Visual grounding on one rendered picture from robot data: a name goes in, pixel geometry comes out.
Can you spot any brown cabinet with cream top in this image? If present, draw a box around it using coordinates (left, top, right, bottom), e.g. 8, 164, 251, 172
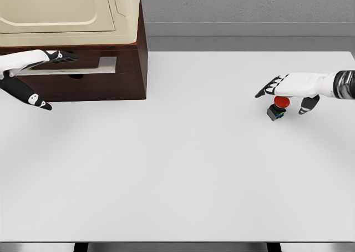
0, 0, 148, 103

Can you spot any plain brown drawer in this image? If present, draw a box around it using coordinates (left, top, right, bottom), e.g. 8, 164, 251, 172
17, 73, 147, 101

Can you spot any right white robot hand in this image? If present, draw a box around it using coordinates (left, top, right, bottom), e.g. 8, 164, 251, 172
255, 73, 323, 115

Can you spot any brown drawer with silver handle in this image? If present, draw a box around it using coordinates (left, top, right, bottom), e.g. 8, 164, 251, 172
0, 49, 139, 76

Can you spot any red button switch black base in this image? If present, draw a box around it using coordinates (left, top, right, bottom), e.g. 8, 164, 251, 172
266, 95, 291, 123

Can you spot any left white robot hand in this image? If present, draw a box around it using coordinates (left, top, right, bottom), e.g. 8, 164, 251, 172
0, 49, 80, 112

